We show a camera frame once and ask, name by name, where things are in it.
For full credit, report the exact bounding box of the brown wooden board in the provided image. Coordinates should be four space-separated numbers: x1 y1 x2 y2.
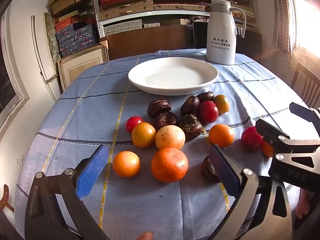
100 26 194 60

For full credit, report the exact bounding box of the small red tomato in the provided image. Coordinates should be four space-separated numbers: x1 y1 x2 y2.
125 116 143 133

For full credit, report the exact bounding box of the large orange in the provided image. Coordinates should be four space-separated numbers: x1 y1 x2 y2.
151 147 189 183

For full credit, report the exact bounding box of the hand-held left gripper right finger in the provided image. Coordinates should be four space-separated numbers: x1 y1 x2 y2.
208 144 293 240

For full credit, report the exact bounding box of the pale yellow orange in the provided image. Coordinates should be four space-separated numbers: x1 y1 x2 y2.
155 125 186 151

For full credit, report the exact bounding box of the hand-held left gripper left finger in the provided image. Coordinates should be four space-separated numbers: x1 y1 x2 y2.
25 144 110 240

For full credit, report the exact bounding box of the stack of woven flat boxes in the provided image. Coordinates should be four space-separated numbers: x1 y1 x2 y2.
96 0 257 35

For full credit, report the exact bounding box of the light wooden framed panel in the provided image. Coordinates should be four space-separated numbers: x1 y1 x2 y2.
57 40 109 90

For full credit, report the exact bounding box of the wooden chair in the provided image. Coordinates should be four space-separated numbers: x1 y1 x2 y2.
291 62 320 108

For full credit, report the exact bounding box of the small yellow-orange citrus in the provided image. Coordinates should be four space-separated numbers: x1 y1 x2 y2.
213 94 230 114

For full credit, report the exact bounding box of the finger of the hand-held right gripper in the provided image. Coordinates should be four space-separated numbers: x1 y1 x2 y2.
255 119 320 156
289 102 320 126

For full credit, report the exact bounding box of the dark brown water chestnut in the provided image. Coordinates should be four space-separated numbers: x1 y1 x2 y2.
153 112 178 130
201 155 222 183
180 95 200 117
196 91 215 103
147 99 172 118

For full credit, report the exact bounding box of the white thermos jug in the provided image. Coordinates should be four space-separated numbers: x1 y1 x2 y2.
205 0 247 65

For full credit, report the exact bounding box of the red plum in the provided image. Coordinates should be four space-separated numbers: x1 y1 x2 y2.
241 126 263 152
197 101 219 125

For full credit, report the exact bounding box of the green marbled board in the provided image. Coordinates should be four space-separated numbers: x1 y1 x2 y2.
44 12 62 60

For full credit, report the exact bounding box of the white plate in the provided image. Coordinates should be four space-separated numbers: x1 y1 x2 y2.
128 57 219 96

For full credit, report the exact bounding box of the bristly dark water chestnut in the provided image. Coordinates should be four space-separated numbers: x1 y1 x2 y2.
178 114 203 139

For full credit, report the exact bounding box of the stack of blue patterned boxes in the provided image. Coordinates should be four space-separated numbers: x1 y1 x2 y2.
55 17 97 57

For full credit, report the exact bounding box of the small orange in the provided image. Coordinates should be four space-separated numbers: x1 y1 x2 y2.
261 140 275 158
209 124 235 148
112 151 142 178

